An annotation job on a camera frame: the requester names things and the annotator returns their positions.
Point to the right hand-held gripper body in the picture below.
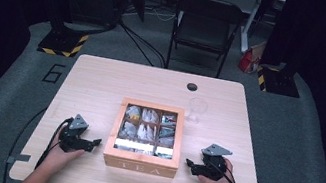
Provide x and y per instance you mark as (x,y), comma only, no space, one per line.
(214,168)

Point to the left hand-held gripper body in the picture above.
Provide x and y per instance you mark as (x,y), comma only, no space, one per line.
(72,141)

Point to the wooden tea box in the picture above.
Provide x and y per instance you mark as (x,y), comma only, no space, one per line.
(140,162)

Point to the person's left hand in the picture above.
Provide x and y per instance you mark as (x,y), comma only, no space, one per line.
(57,159)

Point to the assorted tea packets pile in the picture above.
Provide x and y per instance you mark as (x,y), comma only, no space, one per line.
(147,132)

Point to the grey tape piece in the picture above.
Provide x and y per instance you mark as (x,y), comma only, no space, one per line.
(18,158)

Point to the striped black stand base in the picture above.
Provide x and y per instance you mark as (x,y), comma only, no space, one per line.
(279,81)
(61,41)

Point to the red bag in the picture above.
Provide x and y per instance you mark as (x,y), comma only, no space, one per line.
(249,61)

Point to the black folding chair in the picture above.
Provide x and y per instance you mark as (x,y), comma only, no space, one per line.
(203,27)

